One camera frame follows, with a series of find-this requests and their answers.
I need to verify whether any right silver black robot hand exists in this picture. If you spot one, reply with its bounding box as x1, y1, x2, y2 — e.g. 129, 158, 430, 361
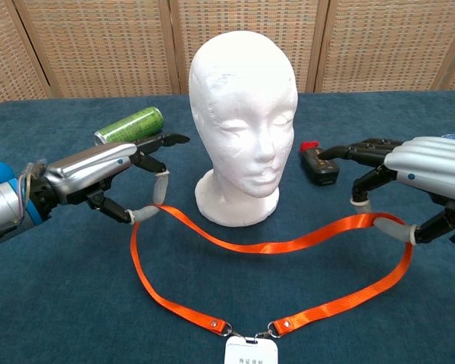
318, 136, 455, 251

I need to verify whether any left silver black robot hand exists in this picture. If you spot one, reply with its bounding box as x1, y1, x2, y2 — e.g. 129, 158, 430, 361
29, 132, 191, 225

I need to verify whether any orange lanyard strap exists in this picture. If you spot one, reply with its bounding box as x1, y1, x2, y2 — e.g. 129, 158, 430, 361
130, 204, 414, 339

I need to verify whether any white id badge card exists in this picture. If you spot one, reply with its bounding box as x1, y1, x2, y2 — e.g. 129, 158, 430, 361
223, 335, 279, 364

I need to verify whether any white foam mannequin head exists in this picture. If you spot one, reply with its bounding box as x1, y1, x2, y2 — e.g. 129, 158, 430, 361
188, 30, 300, 228

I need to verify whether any small clear wrapped metal item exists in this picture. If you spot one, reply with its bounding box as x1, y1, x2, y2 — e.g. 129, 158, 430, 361
21, 158, 49, 178

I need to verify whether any green drink can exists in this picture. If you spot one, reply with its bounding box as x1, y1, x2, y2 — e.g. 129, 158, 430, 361
93, 106, 165, 146

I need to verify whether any black red handheld device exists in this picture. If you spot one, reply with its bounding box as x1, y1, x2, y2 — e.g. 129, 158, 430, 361
300, 140, 341, 187

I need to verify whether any dark blue carpet table cover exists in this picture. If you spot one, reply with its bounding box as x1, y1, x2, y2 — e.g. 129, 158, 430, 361
0, 89, 455, 364

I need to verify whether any woven bamboo folding screen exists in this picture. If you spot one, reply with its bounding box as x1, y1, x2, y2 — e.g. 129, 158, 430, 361
0, 0, 455, 110

